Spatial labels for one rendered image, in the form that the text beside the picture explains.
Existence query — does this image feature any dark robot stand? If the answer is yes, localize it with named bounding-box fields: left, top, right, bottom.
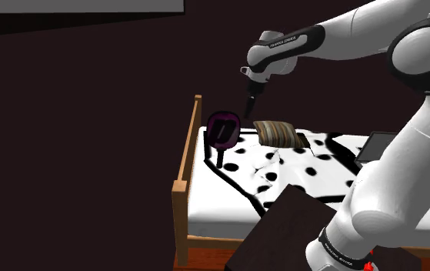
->
left=223, top=183, right=422, bottom=271

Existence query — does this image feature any wooden bed with dotted bedding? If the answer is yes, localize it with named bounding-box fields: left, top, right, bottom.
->
left=172, top=94, right=430, bottom=267

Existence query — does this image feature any brown striped pillow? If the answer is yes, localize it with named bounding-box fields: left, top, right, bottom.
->
left=252, top=120, right=305, bottom=147

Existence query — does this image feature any dark grey tablet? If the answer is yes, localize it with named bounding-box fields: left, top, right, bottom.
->
left=354, top=131, right=399, bottom=164

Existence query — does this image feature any purple paddle with black handle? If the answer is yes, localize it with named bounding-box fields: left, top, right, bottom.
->
left=205, top=110, right=242, bottom=169

